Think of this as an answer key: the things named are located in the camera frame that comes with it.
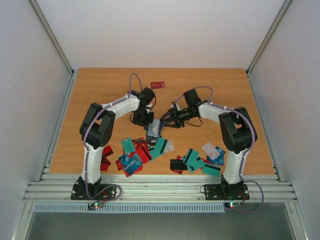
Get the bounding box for grey slotted cable duct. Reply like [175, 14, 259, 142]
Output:
[33, 202, 225, 214]

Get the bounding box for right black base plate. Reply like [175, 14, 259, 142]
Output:
[204, 184, 250, 201]

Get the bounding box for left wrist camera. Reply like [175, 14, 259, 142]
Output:
[146, 103, 153, 111]

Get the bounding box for black VIP card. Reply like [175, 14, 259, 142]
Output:
[145, 137, 159, 148]

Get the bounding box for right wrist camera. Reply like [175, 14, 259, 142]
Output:
[171, 101, 181, 111]

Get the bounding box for red striped card left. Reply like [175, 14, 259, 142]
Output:
[100, 145, 114, 172]

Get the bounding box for white floral card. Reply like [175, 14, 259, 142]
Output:
[201, 142, 220, 160]

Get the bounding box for black card lower centre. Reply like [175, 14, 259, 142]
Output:
[170, 159, 188, 171]

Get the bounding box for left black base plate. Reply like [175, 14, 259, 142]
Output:
[70, 177, 118, 201]

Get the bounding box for blue card pile centre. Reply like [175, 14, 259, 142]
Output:
[116, 154, 143, 177]

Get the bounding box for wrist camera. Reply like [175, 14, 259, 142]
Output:
[146, 103, 153, 111]
[171, 101, 181, 111]

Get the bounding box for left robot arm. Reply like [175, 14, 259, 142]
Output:
[72, 87, 156, 199]

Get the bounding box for red striped card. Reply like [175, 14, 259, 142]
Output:
[135, 146, 153, 164]
[100, 145, 114, 172]

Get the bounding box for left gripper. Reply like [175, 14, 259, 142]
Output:
[133, 109, 155, 128]

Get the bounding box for teal striped card centre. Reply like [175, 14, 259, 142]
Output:
[149, 137, 168, 160]

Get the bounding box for teal striped card right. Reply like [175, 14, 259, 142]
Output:
[202, 164, 221, 178]

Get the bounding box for lone red card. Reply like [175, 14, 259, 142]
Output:
[150, 81, 165, 89]

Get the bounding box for red striped card centre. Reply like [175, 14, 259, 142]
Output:
[135, 146, 153, 164]

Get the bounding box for teal VIP card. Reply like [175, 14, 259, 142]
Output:
[121, 137, 136, 155]

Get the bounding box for blue leather card holder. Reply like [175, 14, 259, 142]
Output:
[146, 119, 164, 138]

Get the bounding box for teal striped card pair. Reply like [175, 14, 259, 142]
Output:
[182, 148, 205, 173]

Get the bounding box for blue card right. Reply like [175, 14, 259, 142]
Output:
[206, 146, 226, 166]

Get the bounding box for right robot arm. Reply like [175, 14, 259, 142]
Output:
[160, 89, 258, 198]

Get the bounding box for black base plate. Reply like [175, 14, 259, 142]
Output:
[70, 177, 118, 201]
[204, 184, 250, 201]

